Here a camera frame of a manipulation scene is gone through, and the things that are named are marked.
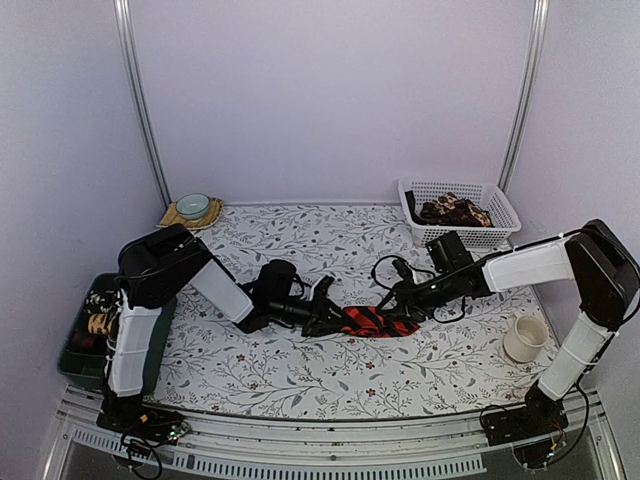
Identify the brown patterned tie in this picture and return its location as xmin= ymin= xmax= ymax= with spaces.
xmin=418 ymin=193 xmax=493 ymax=228

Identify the black floral rolled tie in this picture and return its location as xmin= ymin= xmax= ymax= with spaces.
xmin=84 ymin=290 xmax=119 ymax=315

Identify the yellow woven coaster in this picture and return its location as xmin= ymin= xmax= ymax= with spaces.
xmin=157 ymin=198 xmax=223 ymax=231

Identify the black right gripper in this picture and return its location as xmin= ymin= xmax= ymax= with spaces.
xmin=376 ymin=270 xmax=459 ymax=323

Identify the light blue bowl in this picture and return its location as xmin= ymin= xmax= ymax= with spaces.
xmin=175 ymin=193 xmax=210 ymax=220

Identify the dark red rolled tie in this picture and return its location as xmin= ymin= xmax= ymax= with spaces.
xmin=69 ymin=331 xmax=106 ymax=355

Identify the right aluminium frame post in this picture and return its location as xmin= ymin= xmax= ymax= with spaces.
xmin=498 ymin=0 xmax=550 ymax=193

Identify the aluminium frame post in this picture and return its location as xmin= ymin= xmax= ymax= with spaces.
xmin=113 ymin=0 xmax=172 ymax=209
xmin=498 ymin=0 xmax=550 ymax=193

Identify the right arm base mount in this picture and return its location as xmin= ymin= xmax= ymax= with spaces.
xmin=479 ymin=382 xmax=590 ymax=471

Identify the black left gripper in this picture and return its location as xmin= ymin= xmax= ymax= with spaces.
xmin=270 ymin=292 xmax=354 ymax=337

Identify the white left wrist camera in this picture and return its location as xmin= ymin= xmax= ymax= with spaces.
xmin=310 ymin=275 xmax=335 ymax=300

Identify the tan patterned rolled tie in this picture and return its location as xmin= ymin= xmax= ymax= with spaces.
xmin=87 ymin=313 xmax=118 ymax=336

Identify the white ceramic mug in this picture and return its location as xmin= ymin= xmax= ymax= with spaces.
xmin=503 ymin=316 xmax=549 ymax=363

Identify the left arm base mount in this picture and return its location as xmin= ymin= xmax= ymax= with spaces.
xmin=95 ymin=389 xmax=194 ymax=469

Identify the dark green divided organizer box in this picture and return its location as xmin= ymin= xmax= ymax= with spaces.
xmin=57 ymin=273 xmax=177 ymax=395

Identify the white perforated plastic basket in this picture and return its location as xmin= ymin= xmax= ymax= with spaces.
xmin=397 ymin=178 xmax=521 ymax=248

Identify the floral patterned table mat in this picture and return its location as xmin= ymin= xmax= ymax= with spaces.
xmin=149 ymin=205 xmax=558 ymax=420

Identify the red black striped tie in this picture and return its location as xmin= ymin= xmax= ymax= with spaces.
xmin=339 ymin=306 xmax=420 ymax=338

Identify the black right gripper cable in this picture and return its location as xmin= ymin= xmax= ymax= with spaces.
xmin=369 ymin=254 xmax=471 ymax=324

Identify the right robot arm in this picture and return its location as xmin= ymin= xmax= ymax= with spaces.
xmin=387 ymin=219 xmax=639 ymax=436

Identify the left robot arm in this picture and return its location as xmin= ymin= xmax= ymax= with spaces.
xmin=106 ymin=224 xmax=350 ymax=434

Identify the slotted aluminium front rail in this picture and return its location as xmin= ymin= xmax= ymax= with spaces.
xmin=43 ymin=407 xmax=632 ymax=479

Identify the left aluminium frame post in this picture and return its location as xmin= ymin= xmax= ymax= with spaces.
xmin=113 ymin=0 xmax=172 ymax=209

